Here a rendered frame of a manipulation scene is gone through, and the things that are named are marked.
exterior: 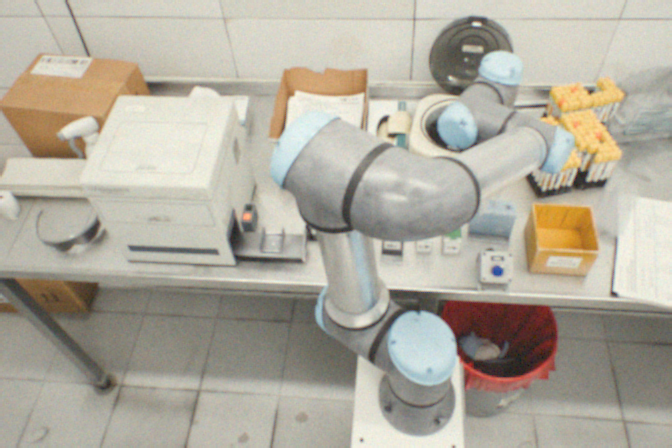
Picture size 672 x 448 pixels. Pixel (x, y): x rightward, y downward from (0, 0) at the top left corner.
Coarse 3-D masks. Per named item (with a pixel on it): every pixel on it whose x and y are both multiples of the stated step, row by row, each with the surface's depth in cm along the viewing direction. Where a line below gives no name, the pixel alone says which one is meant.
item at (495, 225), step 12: (492, 204) 135; (504, 204) 134; (516, 204) 134; (480, 216) 135; (492, 216) 134; (504, 216) 134; (468, 228) 140; (480, 228) 139; (492, 228) 138; (504, 228) 137; (480, 240) 140; (492, 240) 139; (504, 240) 139
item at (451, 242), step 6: (450, 234) 134; (456, 234) 134; (444, 240) 134; (450, 240) 134; (456, 240) 134; (444, 246) 136; (450, 246) 135; (456, 246) 135; (444, 252) 138; (450, 252) 137; (456, 252) 137
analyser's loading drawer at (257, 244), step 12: (264, 228) 138; (240, 240) 139; (252, 240) 139; (264, 240) 138; (276, 240) 139; (288, 240) 139; (300, 240) 139; (240, 252) 137; (252, 252) 137; (264, 252) 136; (276, 252) 136; (288, 252) 137; (300, 252) 136
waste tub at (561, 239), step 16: (544, 208) 135; (560, 208) 134; (576, 208) 134; (528, 224) 137; (544, 224) 140; (560, 224) 139; (576, 224) 138; (592, 224) 130; (528, 240) 136; (544, 240) 139; (560, 240) 139; (576, 240) 138; (592, 240) 130; (528, 256) 135; (544, 256) 128; (560, 256) 128; (576, 256) 127; (592, 256) 127; (544, 272) 133; (560, 272) 133; (576, 272) 132
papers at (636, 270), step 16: (640, 208) 142; (656, 208) 142; (640, 224) 139; (656, 224) 139; (624, 240) 137; (640, 240) 137; (656, 240) 136; (624, 256) 134; (640, 256) 134; (656, 256) 134; (624, 272) 132; (640, 272) 131; (656, 272) 131; (624, 288) 129; (640, 288) 129; (656, 288) 129; (656, 304) 128
